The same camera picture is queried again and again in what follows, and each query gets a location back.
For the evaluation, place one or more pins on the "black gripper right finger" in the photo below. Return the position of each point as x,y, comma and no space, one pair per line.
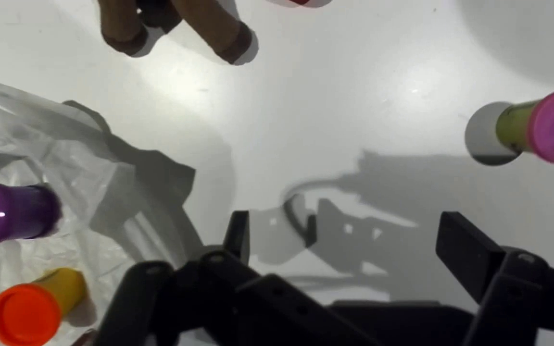
521,295

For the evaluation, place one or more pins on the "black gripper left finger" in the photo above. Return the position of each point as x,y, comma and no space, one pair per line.
226,301

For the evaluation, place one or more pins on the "green tub pink lid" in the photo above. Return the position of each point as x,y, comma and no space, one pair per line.
547,128

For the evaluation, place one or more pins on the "red toy strawberry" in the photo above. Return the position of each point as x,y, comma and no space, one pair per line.
299,3

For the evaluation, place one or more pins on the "white plastic bag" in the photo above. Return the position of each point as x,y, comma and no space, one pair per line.
67,166

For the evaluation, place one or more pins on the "small tub orange lid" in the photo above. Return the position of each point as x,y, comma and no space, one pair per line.
30,310

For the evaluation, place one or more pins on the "brown plush animal toy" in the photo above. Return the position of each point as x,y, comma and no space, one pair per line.
213,30

